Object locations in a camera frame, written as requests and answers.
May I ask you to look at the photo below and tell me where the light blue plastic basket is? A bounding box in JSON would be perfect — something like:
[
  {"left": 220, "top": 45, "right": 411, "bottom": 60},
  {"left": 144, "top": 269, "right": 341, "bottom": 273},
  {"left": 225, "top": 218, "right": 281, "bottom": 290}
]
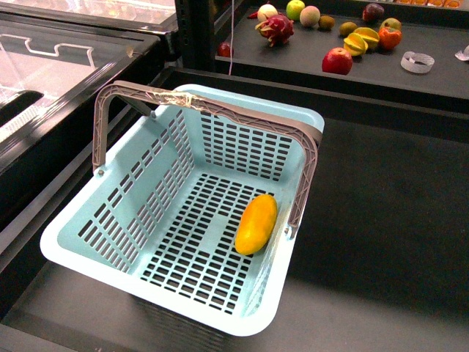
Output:
[{"left": 40, "top": 84, "right": 325, "bottom": 337}]

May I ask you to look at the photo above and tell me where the white onion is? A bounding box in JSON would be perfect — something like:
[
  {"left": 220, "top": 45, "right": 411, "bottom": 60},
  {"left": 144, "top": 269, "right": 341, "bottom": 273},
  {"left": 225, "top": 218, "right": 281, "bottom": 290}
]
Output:
[{"left": 256, "top": 4, "right": 278, "bottom": 22}]

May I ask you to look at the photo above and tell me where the dark purple fruit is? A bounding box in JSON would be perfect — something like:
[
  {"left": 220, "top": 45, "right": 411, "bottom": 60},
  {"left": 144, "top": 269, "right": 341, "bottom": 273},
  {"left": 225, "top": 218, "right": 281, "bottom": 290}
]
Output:
[{"left": 362, "top": 3, "right": 385, "bottom": 23}]

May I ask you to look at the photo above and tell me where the brown kiwi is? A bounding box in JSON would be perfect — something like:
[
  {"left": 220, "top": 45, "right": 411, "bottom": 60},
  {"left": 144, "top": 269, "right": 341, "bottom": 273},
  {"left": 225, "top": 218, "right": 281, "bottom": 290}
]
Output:
[
  {"left": 339, "top": 21, "right": 358, "bottom": 37},
  {"left": 318, "top": 15, "right": 335, "bottom": 31}
]

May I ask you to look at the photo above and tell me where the beige round peach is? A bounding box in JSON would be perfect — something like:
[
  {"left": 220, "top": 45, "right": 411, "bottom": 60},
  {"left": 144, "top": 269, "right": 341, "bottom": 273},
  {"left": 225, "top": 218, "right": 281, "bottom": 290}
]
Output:
[{"left": 300, "top": 5, "right": 321, "bottom": 28}]

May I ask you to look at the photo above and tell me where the grey basket handle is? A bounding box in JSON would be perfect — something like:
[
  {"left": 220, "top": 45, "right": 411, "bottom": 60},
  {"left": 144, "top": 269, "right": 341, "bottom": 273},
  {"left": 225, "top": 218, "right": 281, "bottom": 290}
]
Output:
[{"left": 92, "top": 81, "right": 322, "bottom": 228}]

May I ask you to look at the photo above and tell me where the yellow mango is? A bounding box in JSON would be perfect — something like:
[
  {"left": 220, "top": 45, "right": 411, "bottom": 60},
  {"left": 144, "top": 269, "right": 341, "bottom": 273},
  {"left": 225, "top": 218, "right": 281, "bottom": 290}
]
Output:
[{"left": 234, "top": 194, "right": 277, "bottom": 255}]

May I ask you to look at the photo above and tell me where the orange persimmon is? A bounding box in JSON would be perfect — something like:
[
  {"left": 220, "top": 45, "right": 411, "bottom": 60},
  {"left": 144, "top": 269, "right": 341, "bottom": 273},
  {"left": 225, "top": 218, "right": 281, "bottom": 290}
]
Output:
[{"left": 378, "top": 27, "right": 402, "bottom": 51}]

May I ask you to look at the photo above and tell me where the small dark red fruit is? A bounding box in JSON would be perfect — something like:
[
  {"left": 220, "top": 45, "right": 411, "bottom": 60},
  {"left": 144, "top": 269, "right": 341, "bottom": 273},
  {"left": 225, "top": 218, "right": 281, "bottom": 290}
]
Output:
[{"left": 217, "top": 42, "right": 234, "bottom": 58}]

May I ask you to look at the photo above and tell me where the yellow star fruit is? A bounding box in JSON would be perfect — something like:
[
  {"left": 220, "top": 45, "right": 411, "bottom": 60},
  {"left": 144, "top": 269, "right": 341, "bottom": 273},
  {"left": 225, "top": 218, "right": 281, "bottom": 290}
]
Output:
[{"left": 344, "top": 27, "right": 380, "bottom": 56}]

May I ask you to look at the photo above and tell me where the clear tape roll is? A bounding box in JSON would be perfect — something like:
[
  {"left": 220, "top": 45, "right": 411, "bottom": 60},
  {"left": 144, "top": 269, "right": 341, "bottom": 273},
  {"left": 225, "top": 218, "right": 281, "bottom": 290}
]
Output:
[{"left": 400, "top": 51, "right": 435, "bottom": 74}]

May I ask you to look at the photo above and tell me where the pink dragon fruit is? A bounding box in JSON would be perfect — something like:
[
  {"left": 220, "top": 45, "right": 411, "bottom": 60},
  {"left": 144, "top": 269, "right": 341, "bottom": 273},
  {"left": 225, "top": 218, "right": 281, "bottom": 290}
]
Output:
[{"left": 255, "top": 14, "right": 294, "bottom": 47}]

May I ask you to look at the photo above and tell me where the black metal shelf frame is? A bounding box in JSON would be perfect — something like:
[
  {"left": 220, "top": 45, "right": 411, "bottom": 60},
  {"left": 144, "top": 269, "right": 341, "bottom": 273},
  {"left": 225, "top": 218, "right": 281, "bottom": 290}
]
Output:
[{"left": 174, "top": 0, "right": 234, "bottom": 72}]

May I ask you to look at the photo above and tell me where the glass top freezer case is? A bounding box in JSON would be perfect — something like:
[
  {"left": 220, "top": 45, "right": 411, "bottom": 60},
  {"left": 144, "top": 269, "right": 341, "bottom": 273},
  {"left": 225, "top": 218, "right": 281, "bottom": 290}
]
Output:
[{"left": 1, "top": 1, "right": 177, "bottom": 252}]

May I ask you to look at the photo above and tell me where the green apple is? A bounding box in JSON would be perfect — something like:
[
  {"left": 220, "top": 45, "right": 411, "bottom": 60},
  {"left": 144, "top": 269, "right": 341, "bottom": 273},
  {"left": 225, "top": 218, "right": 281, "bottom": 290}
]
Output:
[{"left": 286, "top": 0, "right": 306, "bottom": 21}]

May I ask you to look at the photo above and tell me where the red green mango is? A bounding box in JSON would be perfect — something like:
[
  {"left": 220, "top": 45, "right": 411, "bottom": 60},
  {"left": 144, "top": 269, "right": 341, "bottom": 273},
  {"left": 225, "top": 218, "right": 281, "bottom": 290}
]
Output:
[{"left": 380, "top": 18, "right": 402, "bottom": 31}]

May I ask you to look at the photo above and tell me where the white hanging cable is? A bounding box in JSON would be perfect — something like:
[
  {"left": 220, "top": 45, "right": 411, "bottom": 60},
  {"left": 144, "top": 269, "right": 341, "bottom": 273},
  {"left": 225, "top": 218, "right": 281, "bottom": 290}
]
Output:
[{"left": 228, "top": 0, "right": 237, "bottom": 76}]

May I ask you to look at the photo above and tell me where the red apple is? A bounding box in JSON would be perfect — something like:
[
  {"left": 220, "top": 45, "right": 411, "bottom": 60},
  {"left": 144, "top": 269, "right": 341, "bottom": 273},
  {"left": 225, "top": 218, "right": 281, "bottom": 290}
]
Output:
[{"left": 322, "top": 47, "right": 353, "bottom": 76}]

